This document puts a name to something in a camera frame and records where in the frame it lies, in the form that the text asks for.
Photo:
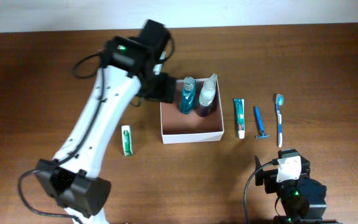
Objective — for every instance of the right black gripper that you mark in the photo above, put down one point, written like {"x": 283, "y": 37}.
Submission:
{"x": 266, "y": 178}

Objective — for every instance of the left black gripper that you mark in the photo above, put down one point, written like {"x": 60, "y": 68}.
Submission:
{"x": 165, "y": 90}

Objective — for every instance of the teal mouthwash bottle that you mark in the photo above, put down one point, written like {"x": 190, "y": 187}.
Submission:
{"x": 188, "y": 95}

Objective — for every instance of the clear spray bottle purple liquid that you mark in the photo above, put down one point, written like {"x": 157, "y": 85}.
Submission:
{"x": 207, "y": 95}

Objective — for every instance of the green white small box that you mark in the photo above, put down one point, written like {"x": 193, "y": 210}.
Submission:
{"x": 127, "y": 140}

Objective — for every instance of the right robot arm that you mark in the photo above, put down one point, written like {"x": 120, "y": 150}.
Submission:
{"x": 302, "y": 198}

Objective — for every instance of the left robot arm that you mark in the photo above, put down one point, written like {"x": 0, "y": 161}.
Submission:
{"x": 128, "y": 67}

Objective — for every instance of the blue disposable razor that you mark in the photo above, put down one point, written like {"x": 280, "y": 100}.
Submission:
{"x": 262, "y": 134}

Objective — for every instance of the white open cardboard box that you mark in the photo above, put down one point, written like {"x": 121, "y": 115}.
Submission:
{"x": 177, "y": 127}

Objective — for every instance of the teal white toothpaste tube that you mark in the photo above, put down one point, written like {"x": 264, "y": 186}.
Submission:
{"x": 239, "y": 107}

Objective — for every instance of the blue white toothbrush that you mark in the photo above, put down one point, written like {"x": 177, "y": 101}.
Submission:
{"x": 279, "y": 102}

